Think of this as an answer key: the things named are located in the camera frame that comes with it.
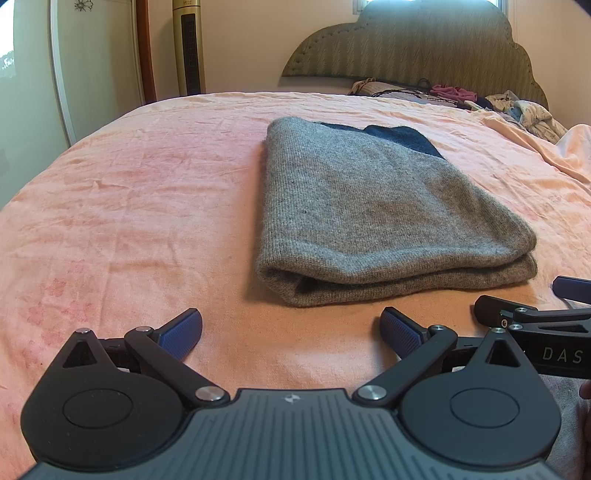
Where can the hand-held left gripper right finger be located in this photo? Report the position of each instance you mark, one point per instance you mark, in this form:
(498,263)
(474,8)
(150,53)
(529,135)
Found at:
(397,330)

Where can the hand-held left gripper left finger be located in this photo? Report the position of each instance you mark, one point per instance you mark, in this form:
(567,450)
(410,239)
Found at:
(182,330)

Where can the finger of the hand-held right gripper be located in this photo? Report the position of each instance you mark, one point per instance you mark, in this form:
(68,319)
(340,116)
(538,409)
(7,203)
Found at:
(494,310)
(575,288)

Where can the grey sweater with navy sleeves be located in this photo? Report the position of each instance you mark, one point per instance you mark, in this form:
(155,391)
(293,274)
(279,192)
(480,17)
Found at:
(369,207)

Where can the person's right hand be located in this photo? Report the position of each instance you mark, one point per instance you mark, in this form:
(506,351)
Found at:
(586,415)

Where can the pink bed sheet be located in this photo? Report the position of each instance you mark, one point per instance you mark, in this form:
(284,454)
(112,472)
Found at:
(138,207)

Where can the floral cloth pile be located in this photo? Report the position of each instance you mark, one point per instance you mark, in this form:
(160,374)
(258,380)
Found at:
(531,115)

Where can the magenta garment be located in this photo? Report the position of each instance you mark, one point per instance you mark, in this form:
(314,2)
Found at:
(450,93)

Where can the beige knitted cloth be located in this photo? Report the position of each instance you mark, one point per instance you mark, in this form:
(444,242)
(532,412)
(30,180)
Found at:
(369,87)

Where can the olive padded headboard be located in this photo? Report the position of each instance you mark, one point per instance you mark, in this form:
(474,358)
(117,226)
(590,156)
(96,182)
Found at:
(415,46)

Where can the gold tower fan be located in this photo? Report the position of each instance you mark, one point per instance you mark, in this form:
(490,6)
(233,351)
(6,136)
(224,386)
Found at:
(188,46)

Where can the window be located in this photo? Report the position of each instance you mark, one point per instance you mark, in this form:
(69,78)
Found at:
(429,3)

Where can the wooden door frame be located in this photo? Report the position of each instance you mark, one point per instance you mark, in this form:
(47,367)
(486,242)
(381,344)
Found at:
(147,50)

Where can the flower wall sticker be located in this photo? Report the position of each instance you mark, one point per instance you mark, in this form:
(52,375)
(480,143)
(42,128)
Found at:
(84,5)

